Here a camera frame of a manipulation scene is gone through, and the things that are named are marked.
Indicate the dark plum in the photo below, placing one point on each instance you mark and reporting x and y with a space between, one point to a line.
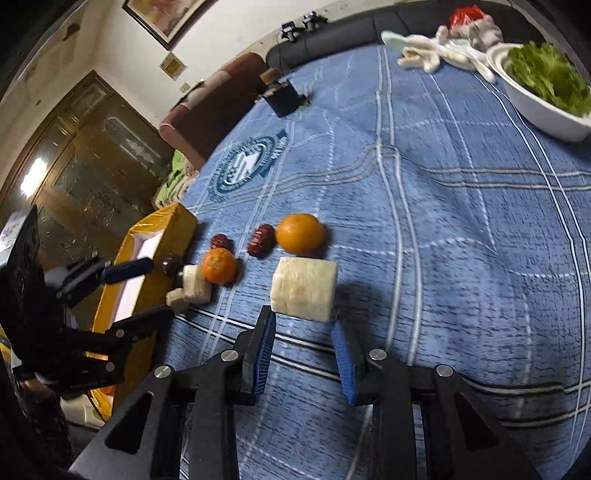
170 264

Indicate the white bowl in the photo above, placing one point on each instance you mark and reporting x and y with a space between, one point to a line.
531 108

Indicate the black leather sofa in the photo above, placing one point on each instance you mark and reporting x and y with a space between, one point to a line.
351 32

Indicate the green cloth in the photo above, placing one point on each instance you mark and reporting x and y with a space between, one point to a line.
176 162

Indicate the framed wall certificate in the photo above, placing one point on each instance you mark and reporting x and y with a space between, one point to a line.
173 66

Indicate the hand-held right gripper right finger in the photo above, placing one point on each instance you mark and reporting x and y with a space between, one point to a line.
344 364

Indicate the red date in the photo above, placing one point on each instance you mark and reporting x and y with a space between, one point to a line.
220 241
261 240

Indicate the blue plaid tablecloth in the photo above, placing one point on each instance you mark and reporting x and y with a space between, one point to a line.
415 207

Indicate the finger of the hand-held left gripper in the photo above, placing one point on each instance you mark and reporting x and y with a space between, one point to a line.
127 271
138 325

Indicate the mint green item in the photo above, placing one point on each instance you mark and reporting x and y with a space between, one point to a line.
392 38

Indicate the medium sugarcane piece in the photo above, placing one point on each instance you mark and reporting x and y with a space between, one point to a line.
196 282

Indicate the green lettuce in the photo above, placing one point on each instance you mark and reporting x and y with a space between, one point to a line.
549 74

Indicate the yellow cardboard box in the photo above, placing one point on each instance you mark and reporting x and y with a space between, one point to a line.
178 226

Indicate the brown armchair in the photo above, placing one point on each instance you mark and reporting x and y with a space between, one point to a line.
217 106

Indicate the white cloth pile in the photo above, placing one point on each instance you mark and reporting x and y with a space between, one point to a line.
427 53

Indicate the printed cardboard boxes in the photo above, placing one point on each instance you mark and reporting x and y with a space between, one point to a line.
11 230

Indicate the small black gripper device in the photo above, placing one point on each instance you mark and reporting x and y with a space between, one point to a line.
291 31
313 21

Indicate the dark container with cork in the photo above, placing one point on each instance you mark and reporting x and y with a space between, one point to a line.
281 97

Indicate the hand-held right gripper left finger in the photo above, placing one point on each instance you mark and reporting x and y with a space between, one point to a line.
262 355

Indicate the red plastic bag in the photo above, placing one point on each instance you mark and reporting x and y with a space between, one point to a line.
464 16

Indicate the patterned couch cover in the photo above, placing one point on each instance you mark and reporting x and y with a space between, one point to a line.
173 189

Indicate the small orange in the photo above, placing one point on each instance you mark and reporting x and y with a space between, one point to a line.
219 266

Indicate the small sugarcane piece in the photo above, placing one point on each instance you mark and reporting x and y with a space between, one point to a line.
178 299

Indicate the person's left forearm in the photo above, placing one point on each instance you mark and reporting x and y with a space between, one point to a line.
37 424

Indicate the large sugarcane piece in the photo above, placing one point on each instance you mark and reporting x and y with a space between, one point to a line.
304 288

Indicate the large orange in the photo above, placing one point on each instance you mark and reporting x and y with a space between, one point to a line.
300 233

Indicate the framed painting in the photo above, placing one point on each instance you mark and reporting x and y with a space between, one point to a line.
161 16

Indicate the wooden glass doors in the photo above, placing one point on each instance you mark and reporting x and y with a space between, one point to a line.
92 175

